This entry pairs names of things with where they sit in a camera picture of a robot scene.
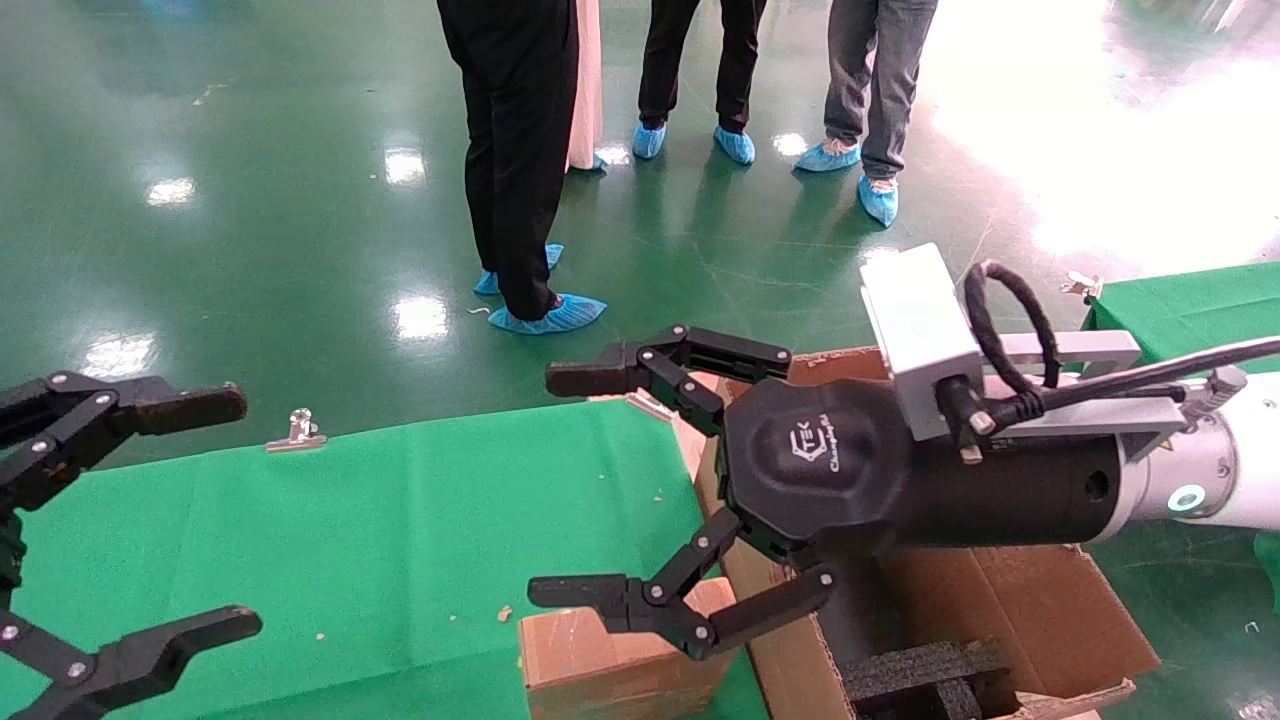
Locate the silver camera mounting bracket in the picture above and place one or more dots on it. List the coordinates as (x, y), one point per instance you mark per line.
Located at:
(1100, 415)

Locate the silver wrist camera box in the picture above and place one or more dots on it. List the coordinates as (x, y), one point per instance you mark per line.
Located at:
(915, 330)

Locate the small brown cardboard box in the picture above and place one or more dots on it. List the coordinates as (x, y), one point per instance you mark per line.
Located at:
(600, 670)

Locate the person in black trousers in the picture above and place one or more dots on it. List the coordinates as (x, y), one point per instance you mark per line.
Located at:
(520, 150)
(660, 60)

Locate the green fabric piece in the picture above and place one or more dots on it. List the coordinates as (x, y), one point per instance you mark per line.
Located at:
(1270, 570)

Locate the person in white skirt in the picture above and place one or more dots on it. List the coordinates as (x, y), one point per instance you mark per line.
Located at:
(588, 80)

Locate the black foam insert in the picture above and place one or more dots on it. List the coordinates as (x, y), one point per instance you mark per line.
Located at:
(920, 675)

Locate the blue shoe cover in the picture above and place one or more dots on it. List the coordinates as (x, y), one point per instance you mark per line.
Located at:
(648, 140)
(597, 162)
(487, 284)
(735, 147)
(878, 203)
(828, 157)
(550, 315)

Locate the large open brown carton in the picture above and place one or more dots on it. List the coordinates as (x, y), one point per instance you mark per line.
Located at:
(1050, 610)

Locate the silver binder clip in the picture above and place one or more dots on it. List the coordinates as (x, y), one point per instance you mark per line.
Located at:
(1085, 287)
(298, 435)
(650, 405)

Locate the large green table cloth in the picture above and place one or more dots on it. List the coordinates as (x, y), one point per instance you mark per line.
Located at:
(400, 550)

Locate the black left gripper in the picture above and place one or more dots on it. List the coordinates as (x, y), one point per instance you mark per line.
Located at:
(8, 550)

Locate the person in grey jeans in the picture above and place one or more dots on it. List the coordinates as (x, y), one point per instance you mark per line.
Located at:
(880, 80)

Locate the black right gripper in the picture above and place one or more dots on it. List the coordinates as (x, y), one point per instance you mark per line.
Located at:
(800, 470)

